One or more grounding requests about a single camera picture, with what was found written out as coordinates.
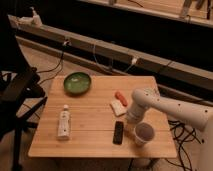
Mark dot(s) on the white tube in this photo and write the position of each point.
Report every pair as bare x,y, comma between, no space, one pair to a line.
63,132

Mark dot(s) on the white plug adapter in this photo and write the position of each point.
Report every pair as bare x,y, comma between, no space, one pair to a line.
134,61

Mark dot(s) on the black chair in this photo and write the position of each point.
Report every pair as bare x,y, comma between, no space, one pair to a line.
18,81

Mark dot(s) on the black eraser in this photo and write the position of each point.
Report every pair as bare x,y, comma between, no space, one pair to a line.
118,133

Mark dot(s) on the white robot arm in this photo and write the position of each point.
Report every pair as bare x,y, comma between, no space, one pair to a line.
198,116

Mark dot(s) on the white plug on rail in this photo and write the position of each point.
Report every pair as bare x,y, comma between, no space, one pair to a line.
66,43

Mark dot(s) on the orange carrot toy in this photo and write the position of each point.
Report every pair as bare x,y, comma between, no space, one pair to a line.
121,98

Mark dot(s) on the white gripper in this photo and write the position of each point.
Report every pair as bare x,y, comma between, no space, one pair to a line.
131,120

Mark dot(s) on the clear plastic cup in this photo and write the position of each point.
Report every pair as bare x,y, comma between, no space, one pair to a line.
143,133

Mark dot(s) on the white spray bottle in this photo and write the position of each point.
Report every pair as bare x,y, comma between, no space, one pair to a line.
36,18

